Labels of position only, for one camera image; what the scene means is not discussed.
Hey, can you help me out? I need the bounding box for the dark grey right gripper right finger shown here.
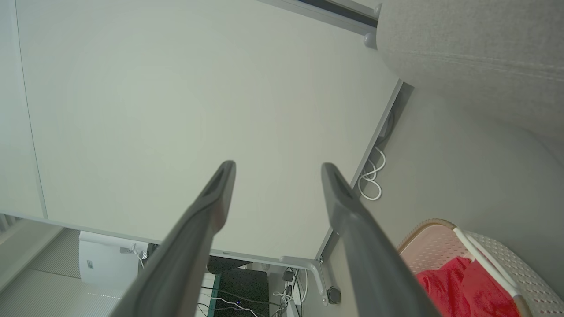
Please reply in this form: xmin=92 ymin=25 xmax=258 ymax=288
xmin=321 ymin=162 xmax=441 ymax=317

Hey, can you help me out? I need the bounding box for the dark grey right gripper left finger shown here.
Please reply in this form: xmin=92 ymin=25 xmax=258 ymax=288
xmin=110 ymin=160 xmax=237 ymax=317

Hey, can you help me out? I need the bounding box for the red cloth garment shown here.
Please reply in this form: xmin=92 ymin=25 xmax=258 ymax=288
xmin=416 ymin=257 xmax=523 ymax=317

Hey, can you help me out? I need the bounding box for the black box with green edge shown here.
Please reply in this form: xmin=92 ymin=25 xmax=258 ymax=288
xmin=207 ymin=255 xmax=270 ymax=317

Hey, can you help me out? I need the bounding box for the white box appliance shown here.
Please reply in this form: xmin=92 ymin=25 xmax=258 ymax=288
xmin=78 ymin=231 xmax=150 ymax=287

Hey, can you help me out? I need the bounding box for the cream perforated laundry basket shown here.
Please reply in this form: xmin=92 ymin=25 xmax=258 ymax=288
xmin=398 ymin=219 xmax=564 ymax=317

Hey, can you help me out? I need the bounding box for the white partition board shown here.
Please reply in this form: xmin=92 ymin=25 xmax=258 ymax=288
xmin=13 ymin=0 xmax=404 ymax=265
xmin=0 ymin=0 xmax=48 ymax=219

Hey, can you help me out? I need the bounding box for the thin white cable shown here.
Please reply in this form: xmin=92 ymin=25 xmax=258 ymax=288
xmin=200 ymin=286 xmax=282 ymax=317

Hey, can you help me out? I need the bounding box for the white coiled floor cable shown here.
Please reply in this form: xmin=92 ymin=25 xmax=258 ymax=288
xmin=358 ymin=145 xmax=387 ymax=201

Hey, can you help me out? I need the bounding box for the grey aluminium floor rail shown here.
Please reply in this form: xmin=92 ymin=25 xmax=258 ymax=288
xmin=260 ymin=0 xmax=380 ymax=36

